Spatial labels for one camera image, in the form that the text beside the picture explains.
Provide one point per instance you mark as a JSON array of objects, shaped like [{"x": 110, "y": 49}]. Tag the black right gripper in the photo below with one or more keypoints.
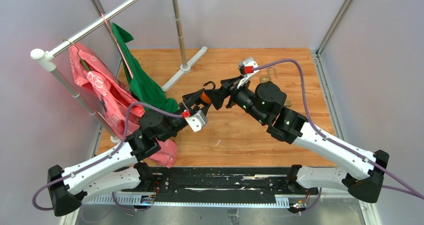
[{"x": 228, "y": 87}]

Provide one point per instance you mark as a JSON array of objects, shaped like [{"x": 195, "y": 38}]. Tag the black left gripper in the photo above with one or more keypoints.
[{"x": 189, "y": 101}]

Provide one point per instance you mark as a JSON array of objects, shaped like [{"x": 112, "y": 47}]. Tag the orange black Opel padlock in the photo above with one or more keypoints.
[{"x": 204, "y": 99}]

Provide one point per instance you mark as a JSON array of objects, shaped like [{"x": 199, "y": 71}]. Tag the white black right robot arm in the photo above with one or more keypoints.
[{"x": 358, "y": 172}]

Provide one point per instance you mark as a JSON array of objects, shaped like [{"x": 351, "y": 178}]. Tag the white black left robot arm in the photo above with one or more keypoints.
[{"x": 123, "y": 166}]

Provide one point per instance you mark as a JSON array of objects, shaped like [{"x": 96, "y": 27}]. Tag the large brass padlock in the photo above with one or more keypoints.
[{"x": 271, "y": 73}]

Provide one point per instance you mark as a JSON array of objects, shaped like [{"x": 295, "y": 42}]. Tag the green garment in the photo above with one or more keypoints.
[{"x": 142, "y": 77}]

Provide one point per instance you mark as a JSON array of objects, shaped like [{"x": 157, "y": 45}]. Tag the small brass padlock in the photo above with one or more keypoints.
[{"x": 287, "y": 103}]

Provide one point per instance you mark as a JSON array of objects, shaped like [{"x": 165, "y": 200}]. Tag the pink patterned garment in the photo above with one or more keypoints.
[{"x": 93, "y": 76}]

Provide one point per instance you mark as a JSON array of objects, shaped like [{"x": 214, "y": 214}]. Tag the white metal clothes rack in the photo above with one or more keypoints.
[{"x": 45, "y": 58}]

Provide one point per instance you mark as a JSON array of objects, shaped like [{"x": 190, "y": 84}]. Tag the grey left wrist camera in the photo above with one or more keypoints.
[{"x": 197, "y": 121}]

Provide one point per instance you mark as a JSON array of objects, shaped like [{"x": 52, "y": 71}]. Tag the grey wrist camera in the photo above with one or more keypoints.
[
  {"x": 197, "y": 121},
  {"x": 248, "y": 68}
]

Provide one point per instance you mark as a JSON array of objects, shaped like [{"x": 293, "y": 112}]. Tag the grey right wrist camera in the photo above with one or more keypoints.
[{"x": 248, "y": 68}]

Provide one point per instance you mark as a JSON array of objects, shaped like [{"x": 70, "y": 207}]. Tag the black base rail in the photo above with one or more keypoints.
[{"x": 215, "y": 187}]

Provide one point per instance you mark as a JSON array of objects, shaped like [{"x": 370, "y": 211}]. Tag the aluminium frame post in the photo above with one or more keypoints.
[{"x": 318, "y": 60}]

